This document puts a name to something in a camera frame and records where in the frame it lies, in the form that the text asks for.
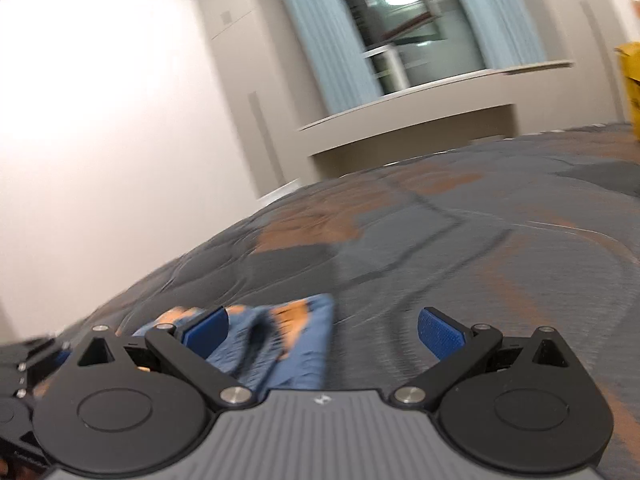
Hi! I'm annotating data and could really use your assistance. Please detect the window with open sash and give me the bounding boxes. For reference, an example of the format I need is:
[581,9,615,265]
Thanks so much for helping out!
[330,0,488,96]

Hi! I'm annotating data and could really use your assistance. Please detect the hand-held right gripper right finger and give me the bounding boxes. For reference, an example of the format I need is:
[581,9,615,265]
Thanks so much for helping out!
[389,307,574,411]

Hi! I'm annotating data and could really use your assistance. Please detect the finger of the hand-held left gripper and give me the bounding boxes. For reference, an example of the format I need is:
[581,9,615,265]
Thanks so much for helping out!
[0,338,74,401]

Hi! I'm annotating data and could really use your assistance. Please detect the light blue curtain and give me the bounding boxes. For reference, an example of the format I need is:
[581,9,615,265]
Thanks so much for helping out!
[438,0,549,70]
[270,0,385,117]

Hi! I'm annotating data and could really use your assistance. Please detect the grey and orange quilted bed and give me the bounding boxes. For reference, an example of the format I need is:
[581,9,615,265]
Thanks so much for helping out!
[0,121,640,480]

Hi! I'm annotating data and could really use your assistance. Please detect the yellow paper bag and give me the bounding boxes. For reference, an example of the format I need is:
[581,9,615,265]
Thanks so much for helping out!
[614,42,640,137]

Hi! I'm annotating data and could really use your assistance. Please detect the blue pants with orange print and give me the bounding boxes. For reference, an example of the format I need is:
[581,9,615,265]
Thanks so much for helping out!
[117,293,336,395]

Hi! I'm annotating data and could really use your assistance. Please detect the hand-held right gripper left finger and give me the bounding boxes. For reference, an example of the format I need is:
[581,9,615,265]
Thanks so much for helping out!
[74,305,258,412]

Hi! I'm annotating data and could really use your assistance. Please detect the beige window ledge cabinet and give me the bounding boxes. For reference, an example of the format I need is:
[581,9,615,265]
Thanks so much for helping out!
[297,60,574,181]

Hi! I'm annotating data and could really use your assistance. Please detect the beige built-in wardrobe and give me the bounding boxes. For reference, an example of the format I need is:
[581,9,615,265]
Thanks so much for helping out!
[196,0,331,207]
[525,0,640,136]

